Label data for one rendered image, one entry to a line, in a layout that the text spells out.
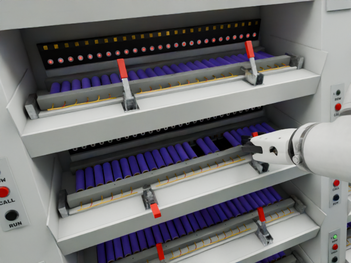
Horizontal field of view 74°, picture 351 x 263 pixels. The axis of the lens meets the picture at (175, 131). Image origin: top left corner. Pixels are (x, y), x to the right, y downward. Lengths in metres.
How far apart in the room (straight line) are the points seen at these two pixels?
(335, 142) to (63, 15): 0.43
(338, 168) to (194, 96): 0.26
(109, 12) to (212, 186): 0.39
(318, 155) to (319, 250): 0.48
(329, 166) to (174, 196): 0.29
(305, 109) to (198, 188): 0.34
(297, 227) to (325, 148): 0.40
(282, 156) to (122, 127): 0.28
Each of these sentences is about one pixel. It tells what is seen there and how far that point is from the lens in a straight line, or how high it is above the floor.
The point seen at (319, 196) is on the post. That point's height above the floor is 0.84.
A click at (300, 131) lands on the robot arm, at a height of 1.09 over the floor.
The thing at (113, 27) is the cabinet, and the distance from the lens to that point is 0.63.
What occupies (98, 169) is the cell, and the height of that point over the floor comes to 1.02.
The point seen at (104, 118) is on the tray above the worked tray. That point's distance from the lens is 0.42.
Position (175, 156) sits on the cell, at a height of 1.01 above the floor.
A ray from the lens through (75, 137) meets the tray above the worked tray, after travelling 0.43.
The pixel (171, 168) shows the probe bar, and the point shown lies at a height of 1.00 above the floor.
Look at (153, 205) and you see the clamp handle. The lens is 0.45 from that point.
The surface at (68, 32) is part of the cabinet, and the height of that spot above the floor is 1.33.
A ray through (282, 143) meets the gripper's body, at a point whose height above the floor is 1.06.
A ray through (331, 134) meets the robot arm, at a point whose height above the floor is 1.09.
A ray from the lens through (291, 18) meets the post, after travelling 0.69.
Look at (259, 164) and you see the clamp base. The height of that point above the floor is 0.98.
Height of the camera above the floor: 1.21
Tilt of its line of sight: 15 degrees down
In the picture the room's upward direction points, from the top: 9 degrees counter-clockwise
